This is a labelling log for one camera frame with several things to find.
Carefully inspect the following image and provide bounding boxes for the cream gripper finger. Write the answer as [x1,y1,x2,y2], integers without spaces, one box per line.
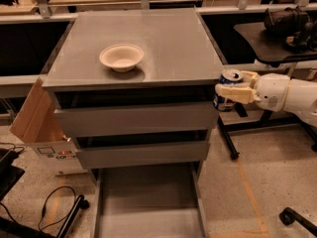
[241,70,260,87]
[215,84,261,104]

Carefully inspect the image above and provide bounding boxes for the blue pepsi can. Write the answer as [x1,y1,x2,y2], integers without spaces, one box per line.
[213,68,243,112]

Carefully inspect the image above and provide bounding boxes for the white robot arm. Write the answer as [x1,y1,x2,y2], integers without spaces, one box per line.
[215,69,317,127]

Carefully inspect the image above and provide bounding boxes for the grey drawer cabinet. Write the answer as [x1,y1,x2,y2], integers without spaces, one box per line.
[41,7,229,238]

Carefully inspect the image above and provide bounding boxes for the grey open bottom drawer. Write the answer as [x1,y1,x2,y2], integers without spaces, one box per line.
[90,163,209,238]

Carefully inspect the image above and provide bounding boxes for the grey top drawer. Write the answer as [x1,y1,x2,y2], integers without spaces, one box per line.
[54,102,218,137]

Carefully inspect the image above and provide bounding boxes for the grey middle drawer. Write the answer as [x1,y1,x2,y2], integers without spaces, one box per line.
[76,141,210,169]

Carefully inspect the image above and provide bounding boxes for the black bag on table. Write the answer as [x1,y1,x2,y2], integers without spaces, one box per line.
[264,7,317,52]

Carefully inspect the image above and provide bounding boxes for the white paper bowl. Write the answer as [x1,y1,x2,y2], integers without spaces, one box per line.
[99,44,145,72]

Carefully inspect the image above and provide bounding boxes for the black chair caster right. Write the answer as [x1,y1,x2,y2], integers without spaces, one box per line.
[279,207,317,237]

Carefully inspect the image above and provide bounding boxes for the brown cardboard box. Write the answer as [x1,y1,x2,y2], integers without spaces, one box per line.
[10,78,86,176]

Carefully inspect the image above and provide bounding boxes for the black equipment far left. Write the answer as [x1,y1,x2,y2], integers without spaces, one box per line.
[0,147,25,200]

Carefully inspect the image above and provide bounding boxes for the black stand leg left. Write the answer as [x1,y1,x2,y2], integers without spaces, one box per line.
[0,194,89,238]

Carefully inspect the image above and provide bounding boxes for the black cable on floor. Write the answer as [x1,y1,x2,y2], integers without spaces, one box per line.
[37,185,77,233]

